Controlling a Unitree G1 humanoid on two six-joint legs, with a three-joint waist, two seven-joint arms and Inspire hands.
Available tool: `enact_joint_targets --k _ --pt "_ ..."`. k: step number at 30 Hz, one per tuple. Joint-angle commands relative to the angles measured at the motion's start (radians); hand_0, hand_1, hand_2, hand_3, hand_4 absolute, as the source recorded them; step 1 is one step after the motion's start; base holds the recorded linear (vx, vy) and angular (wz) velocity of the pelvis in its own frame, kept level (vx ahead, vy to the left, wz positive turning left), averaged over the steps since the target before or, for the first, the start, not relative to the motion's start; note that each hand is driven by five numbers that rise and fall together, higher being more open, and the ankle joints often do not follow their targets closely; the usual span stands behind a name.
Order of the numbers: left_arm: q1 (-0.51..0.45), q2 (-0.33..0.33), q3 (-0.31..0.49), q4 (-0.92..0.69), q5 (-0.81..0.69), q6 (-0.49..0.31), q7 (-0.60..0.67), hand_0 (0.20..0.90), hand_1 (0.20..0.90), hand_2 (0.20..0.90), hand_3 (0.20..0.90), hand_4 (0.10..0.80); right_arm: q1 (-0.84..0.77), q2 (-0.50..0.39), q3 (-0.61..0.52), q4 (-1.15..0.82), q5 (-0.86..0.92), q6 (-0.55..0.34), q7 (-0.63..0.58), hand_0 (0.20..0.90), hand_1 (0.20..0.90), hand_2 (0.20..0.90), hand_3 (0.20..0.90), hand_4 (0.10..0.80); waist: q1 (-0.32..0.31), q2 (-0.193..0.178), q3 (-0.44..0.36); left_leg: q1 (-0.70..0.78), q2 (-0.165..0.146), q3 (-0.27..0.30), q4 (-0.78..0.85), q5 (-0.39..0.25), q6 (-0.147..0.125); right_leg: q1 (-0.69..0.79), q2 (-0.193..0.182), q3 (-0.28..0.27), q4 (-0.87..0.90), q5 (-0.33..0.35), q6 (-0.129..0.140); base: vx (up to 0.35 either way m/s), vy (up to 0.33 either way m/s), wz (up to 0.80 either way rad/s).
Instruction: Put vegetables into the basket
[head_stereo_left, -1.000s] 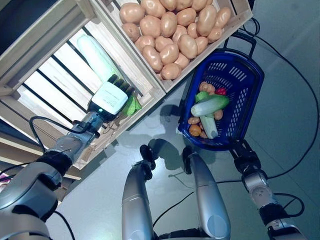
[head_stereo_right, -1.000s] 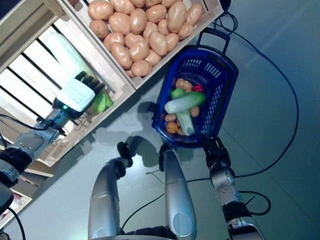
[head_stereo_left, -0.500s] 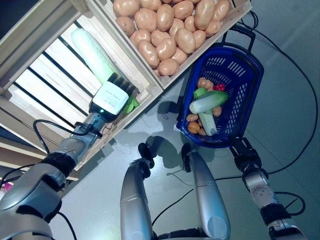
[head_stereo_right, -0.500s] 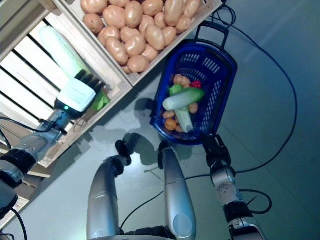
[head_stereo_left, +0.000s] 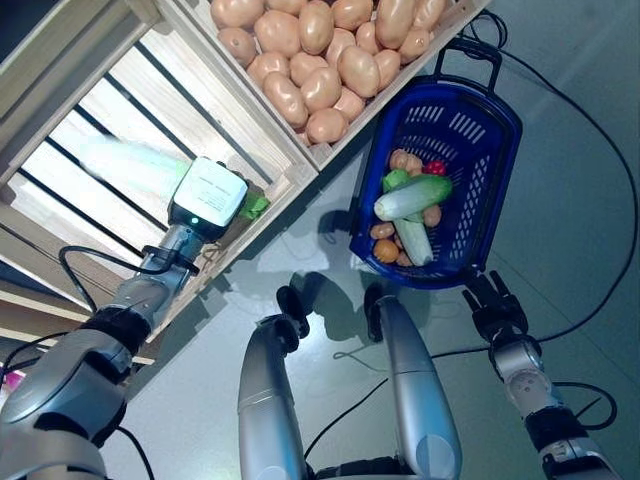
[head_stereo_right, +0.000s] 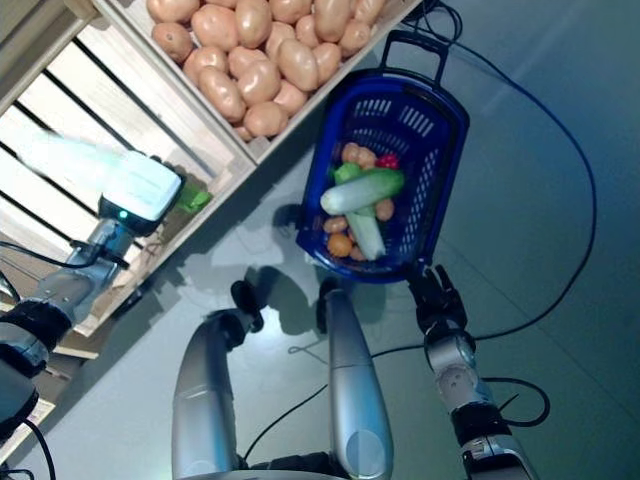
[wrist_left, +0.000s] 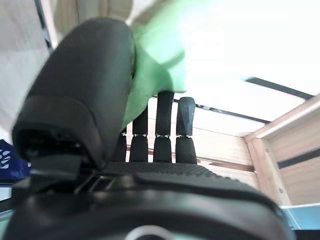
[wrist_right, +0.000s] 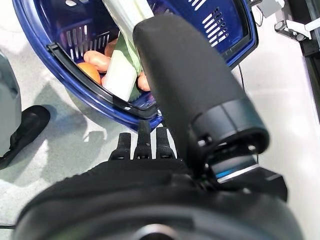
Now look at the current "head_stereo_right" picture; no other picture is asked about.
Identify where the silver right robot leg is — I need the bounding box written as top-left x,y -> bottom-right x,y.
318,277 -> 396,480

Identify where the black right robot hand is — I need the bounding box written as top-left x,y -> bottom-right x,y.
407,263 -> 469,336

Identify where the tan knobbly root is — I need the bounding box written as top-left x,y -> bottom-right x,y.
340,142 -> 379,169

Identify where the tan potato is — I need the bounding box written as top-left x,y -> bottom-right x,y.
190,3 -> 240,51
243,101 -> 290,139
235,59 -> 282,106
151,22 -> 195,64
277,38 -> 321,93
264,22 -> 297,59
338,19 -> 372,59
355,0 -> 389,26
234,0 -> 274,50
269,0 -> 314,24
197,67 -> 248,124
312,42 -> 344,85
294,14 -> 321,49
312,0 -> 354,44
273,79 -> 310,117
228,45 -> 266,76
147,0 -> 201,24
182,46 -> 230,76

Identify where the wooden slatted crate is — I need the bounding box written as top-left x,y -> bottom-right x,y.
92,0 -> 426,166
0,19 -> 259,361

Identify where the small green pepper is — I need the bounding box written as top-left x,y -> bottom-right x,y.
332,160 -> 364,185

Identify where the blue plastic shopping basket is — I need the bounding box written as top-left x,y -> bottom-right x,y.
294,29 -> 471,287

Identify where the round orange vegetable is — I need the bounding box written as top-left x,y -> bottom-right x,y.
327,233 -> 354,257

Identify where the white dark-green long vegetable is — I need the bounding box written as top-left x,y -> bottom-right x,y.
319,168 -> 406,217

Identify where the grey robot waist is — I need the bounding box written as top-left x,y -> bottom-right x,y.
189,452 -> 351,480

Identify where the black floor cable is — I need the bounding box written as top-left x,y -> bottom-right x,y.
414,0 -> 599,346

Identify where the pale green long vegetable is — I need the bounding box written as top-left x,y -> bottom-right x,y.
344,207 -> 387,262

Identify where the silver left robot leg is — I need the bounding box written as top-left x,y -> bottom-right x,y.
171,278 -> 266,480

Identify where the silver robot leg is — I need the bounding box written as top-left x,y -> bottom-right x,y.
318,277 -> 396,480
171,278 -> 266,480

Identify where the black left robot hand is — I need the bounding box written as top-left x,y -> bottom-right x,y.
97,149 -> 184,237

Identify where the wooden display rack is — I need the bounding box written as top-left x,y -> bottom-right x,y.
0,0 -> 156,454

